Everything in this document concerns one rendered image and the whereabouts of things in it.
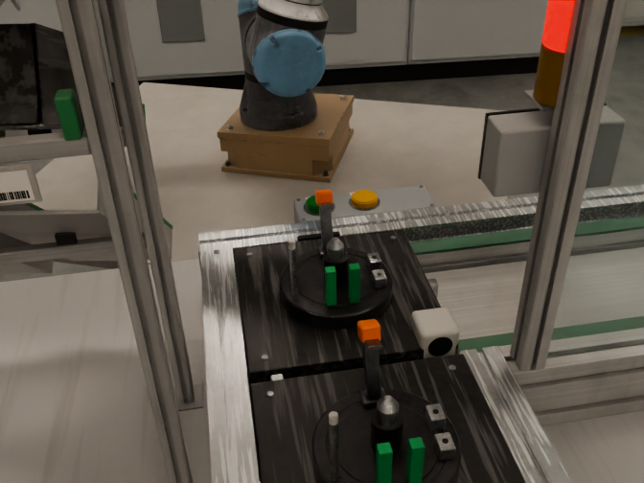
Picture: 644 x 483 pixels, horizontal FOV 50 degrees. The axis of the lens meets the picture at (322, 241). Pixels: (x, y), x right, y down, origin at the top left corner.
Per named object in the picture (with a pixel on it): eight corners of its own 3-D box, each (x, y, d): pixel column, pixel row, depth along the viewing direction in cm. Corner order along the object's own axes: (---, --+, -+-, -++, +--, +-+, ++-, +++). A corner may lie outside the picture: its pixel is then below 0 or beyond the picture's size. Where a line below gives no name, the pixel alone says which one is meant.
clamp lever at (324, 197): (319, 247, 91) (314, 190, 89) (334, 245, 91) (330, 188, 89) (323, 254, 87) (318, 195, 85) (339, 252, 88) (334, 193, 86)
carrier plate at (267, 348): (235, 260, 97) (233, 247, 96) (402, 240, 100) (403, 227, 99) (249, 385, 77) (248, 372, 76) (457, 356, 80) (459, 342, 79)
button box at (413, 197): (294, 230, 112) (292, 196, 108) (422, 216, 114) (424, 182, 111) (301, 255, 106) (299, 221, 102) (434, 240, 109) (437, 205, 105)
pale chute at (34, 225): (71, 261, 91) (73, 227, 92) (172, 259, 91) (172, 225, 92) (-43, 216, 64) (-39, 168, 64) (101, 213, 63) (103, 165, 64)
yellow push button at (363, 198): (349, 201, 108) (349, 190, 107) (374, 198, 109) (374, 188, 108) (354, 215, 105) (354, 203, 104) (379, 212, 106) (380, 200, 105)
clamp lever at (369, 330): (361, 391, 70) (356, 320, 68) (380, 388, 70) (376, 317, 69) (369, 407, 67) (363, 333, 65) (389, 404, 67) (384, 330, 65)
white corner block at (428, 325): (408, 335, 84) (410, 310, 81) (446, 330, 84) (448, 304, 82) (420, 362, 80) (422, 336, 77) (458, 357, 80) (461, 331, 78)
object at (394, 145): (145, 92, 177) (143, 81, 175) (510, 123, 158) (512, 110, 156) (-33, 250, 121) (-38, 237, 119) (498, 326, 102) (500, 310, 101)
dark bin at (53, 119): (30, 127, 78) (24, 59, 77) (146, 126, 78) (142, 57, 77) (-134, 132, 51) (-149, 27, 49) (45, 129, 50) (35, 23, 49)
